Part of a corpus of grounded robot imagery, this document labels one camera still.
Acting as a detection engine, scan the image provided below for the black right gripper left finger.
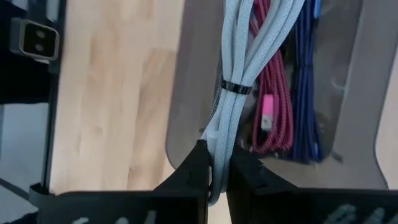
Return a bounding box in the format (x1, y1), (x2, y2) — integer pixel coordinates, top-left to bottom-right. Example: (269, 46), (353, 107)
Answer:
(154, 139), (210, 192)

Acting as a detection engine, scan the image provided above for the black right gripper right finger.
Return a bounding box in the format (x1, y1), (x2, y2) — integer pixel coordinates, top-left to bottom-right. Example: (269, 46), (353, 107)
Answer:
(226, 145), (299, 192)

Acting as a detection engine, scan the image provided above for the grey speckled braided USB cable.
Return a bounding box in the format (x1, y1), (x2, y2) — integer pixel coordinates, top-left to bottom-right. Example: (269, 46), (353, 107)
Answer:
(210, 90), (223, 125)

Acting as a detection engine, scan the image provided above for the purple braided USB cable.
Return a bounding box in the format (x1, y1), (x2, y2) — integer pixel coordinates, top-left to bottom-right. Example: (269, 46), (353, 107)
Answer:
(289, 0), (325, 165)

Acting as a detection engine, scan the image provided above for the maroon pink braided USB cable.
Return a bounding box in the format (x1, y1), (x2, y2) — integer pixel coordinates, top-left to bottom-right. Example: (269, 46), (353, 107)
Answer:
(248, 0), (295, 154)

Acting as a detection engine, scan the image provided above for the pale grey-blue USB cable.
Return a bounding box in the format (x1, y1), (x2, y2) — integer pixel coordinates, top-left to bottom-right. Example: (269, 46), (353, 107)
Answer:
(200, 0), (307, 207)

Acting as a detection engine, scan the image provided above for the smoky translucent plastic bin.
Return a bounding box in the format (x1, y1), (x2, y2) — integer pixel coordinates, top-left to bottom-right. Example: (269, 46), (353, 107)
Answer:
(164, 0), (398, 191)

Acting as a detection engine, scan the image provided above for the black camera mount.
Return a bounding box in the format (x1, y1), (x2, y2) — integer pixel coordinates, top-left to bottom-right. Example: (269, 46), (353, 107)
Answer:
(0, 0), (68, 206)

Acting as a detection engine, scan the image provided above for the small grey table camera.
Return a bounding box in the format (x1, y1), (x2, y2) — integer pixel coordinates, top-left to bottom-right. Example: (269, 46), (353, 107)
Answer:
(8, 17), (61, 62)

